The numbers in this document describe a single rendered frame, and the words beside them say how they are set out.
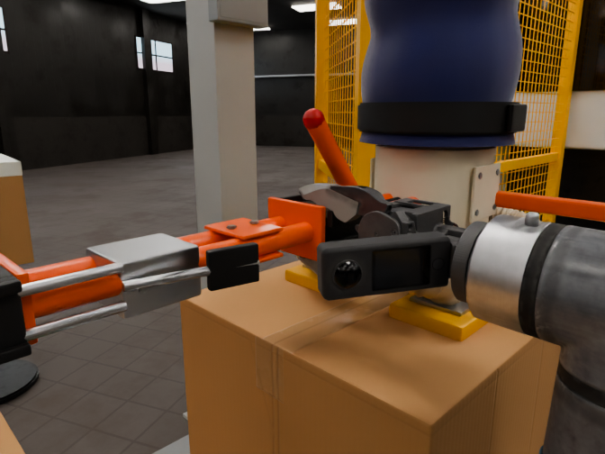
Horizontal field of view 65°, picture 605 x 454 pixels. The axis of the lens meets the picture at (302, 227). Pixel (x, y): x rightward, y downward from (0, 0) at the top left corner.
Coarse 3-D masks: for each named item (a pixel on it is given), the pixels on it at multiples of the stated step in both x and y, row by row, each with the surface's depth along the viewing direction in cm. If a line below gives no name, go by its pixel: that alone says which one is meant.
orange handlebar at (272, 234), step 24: (504, 192) 68; (576, 216) 61; (600, 216) 59; (192, 240) 44; (216, 240) 45; (240, 240) 43; (264, 240) 45; (288, 240) 47; (72, 264) 37; (72, 288) 32; (96, 288) 34; (120, 288) 35; (48, 312) 32
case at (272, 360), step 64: (192, 320) 65; (256, 320) 59; (320, 320) 59; (384, 320) 59; (192, 384) 68; (256, 384) 56; (320, 384) 48; (384, 384) 45; (448, 384) 45; (512, 384) 52; (192, 448) 72; (256, 448) 59; (320, 448) 50; (384, 448) 43; (448, 448) 42; (512, 448) 56
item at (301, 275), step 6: (288, 270) 72; (294, 270) 71; (300, 270) 71; (306, 270) 71; (288, 276) 72; (294, 276) 71; (300, 276) 70; (306, 276) 69; (312, 276) 69; (294, 282) 71; (300, 282) 70; (306, 282) 69; (312, 282) 68; (312, 288) 69
